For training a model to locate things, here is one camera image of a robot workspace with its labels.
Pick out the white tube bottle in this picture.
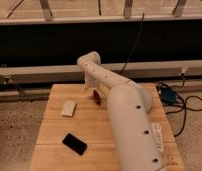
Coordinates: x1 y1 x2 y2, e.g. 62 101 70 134
152 123 164 154

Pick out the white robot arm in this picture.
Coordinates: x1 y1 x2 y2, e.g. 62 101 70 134
77 51 167 171

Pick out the black smartphone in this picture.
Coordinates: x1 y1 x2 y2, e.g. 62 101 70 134
62 133 87 155

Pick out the blue power box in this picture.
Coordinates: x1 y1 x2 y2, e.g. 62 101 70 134
160 88 176 104

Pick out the wooden table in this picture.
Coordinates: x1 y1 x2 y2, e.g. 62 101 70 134
30 83 185 171

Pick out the black hanging cable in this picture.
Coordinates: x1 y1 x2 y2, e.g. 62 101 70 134
119 12 146 75

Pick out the white sponge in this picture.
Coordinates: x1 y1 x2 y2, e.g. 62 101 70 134
61 100 76 117

